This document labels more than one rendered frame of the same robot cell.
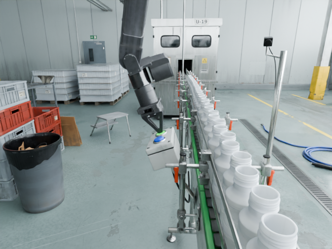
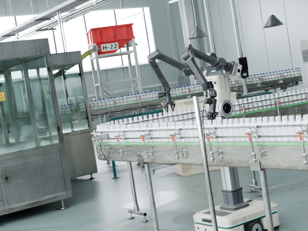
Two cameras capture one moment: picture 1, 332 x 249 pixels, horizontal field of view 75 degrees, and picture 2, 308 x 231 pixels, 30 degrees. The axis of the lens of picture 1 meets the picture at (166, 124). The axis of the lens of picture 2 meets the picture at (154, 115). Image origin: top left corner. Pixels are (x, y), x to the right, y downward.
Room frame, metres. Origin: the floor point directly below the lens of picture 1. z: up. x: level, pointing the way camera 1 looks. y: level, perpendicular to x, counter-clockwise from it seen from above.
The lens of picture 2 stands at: (4.12, -3.11, 1.49)
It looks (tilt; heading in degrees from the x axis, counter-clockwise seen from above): 3 degrees down; 143
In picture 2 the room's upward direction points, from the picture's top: 9 degrees counter-clockwise
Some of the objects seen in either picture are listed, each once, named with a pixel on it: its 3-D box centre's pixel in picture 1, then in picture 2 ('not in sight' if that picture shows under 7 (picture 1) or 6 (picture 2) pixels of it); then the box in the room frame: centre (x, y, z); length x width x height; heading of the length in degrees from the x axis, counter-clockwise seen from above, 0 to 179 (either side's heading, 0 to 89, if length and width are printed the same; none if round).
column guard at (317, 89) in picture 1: (318, 83); not in sight; (7.45, -5.18, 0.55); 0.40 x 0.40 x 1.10; 87
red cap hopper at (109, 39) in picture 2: not in sight; (119, 95); (-5.85, 3.49, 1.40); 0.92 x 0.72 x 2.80; 69
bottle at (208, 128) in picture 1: (212, 139); (197, 131); (0.67, -0.15, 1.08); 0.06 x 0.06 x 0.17
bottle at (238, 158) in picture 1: (237, 192); (174, 131); (0.37, -0.14, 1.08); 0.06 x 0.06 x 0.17
